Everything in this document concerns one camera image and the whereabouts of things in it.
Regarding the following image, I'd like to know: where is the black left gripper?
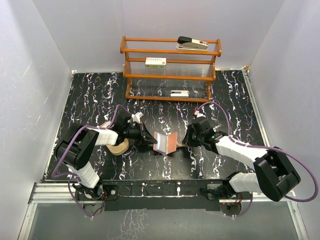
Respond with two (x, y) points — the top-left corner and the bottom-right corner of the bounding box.
(123, 121), (158, 146)

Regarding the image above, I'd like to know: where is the pink leather card holder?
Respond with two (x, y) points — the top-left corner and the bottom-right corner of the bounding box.
(153, 131), (185, 155)

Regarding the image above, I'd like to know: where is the beige wooden tray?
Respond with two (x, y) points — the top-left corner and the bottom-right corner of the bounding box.
(106, 138), (130, 156)

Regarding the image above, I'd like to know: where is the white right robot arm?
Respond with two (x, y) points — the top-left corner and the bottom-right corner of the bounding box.
(182, 116), (301, 202)

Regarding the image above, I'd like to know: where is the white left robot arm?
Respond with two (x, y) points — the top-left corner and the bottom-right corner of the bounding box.
(55, 112), (157, 200)

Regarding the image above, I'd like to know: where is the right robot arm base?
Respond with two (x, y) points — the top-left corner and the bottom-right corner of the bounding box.
(199, 183), (244, 204)

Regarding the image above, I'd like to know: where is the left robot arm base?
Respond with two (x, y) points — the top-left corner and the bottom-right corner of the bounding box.
(67, 181), (119, 220)

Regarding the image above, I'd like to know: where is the small white stapler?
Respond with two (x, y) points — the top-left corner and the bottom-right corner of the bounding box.
(170, 90), (189, 98)

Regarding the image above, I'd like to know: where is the orange wooden shelf rack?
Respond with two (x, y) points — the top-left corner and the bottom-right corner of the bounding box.
(120, 36), (222, 103)

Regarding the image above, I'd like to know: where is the white staples box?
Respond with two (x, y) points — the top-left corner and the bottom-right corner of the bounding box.
(145, 57), (167, 69)

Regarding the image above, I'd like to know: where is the black and white stapler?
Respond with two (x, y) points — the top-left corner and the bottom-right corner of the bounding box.
(176, 36), (208, 51)

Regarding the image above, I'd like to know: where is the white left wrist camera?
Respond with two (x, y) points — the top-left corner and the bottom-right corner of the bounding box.
(131, 112), (144, 124)

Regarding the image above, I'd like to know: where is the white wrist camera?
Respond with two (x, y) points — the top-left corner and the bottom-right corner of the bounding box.
(131, 112), (144, 124)
(193, 110), (206, 118)

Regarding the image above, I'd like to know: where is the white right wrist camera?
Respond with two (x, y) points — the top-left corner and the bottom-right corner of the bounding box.
(193, 110), (206, 118)

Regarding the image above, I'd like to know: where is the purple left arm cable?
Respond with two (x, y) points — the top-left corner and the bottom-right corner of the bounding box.
(51, 104), (131, 180)

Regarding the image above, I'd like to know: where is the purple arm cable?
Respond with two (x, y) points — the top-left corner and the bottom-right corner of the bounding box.
(51, 104), (131, 180)
(193, 101), (320, 202)

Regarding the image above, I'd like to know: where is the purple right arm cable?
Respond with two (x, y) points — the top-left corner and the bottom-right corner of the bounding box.
(193, 101), (320, 202)

